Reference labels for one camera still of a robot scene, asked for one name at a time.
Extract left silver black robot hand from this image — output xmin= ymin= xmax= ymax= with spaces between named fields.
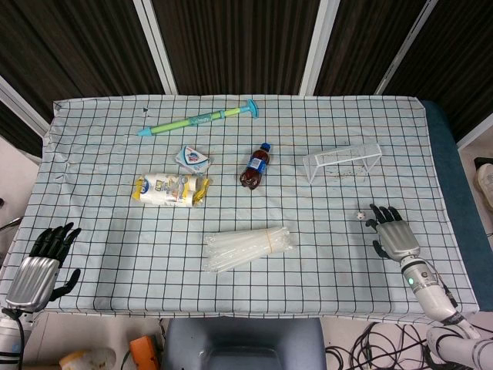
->
xmin=5 ymin=222 xmax=82 ymax=313

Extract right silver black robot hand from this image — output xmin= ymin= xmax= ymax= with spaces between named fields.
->
xmin=364 ymin=204 xmax=421 ymax=264

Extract white sneaker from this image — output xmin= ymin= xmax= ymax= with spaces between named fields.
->
xmin=474 ymin=163 xmax=493 ymax=212

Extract yellow white plastic container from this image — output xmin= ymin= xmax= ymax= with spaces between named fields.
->
xmin=59 ymin=347 xmax=117 ymax=370

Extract orange handheld device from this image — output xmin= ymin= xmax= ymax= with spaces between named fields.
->
xmin=129 ymin=335 xmax=163 ymax=370

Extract bundle of clear plastic tubes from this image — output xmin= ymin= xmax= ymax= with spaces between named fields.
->
xmin=203 ymin=226 xmax=294 ymax=274

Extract small cola bottle blue cap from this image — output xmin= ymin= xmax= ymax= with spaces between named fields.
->
xmin=239 ymin=143 xmax=273 ymax=190

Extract white grid checked tablecloth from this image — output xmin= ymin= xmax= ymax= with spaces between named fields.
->
xmin=0 ymin=93 xmax=481 ymax=324

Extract white yellow snack bag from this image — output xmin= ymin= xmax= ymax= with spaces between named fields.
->
xmin=132 ymin=173 xmax=213 ymax=208

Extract white blue triangular packet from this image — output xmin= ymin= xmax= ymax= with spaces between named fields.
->
xmin=175 ymin=145 xmax=213 ymax=173

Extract green blue toy water pump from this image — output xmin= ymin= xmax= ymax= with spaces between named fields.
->
xmin=137 ymin=99 xmax=260 ymax=137

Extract white wire rack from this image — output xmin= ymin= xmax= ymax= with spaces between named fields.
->
xmin=302 ymin=143 xmax=383 ymax=183

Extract black floor cables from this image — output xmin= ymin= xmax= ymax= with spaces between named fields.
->
xmin=325 ymin=321 xmax=438 ymax=370

